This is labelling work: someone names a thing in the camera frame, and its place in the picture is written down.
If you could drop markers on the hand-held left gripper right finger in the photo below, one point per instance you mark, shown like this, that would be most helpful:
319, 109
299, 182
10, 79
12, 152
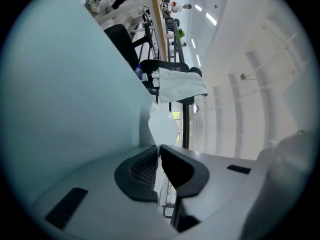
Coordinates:
220, 184

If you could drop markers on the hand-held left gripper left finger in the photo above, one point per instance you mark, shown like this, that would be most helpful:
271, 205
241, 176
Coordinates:
100, 201

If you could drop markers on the black railing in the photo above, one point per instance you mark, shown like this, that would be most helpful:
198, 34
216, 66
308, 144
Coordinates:
185, 124

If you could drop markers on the window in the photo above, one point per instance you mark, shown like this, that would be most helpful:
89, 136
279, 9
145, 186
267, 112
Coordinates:
176, 127

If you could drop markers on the dark pendant lamp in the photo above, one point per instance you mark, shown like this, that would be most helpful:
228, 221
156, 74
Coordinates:
196, 109

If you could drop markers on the white cloth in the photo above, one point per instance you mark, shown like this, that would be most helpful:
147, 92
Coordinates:
180, 84

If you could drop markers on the metal ceiling fixture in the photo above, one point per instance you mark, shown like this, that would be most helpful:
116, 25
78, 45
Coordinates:
246, 77

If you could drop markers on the ceiling panel light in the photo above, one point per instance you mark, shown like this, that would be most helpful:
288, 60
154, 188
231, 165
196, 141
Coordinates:
193, 43
211, 19
198, 7
198, 60

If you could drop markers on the black office chair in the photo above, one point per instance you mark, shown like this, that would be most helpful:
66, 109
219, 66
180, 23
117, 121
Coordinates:
122, 41
175, 65

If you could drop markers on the blue water bottle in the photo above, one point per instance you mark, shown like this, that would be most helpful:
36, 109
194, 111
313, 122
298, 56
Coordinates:
138, 71

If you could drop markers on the green potted plant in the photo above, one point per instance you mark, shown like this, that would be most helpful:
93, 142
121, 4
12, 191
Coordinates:
181, 33

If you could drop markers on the wooden desk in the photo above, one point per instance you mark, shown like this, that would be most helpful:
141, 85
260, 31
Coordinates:
160, 29

